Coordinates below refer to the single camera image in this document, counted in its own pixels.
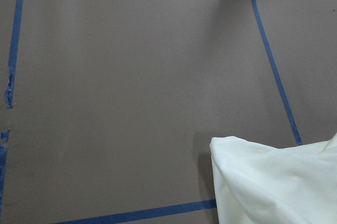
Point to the cream long-sleeve cat shirt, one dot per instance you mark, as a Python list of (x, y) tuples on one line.
[(256, 183)]

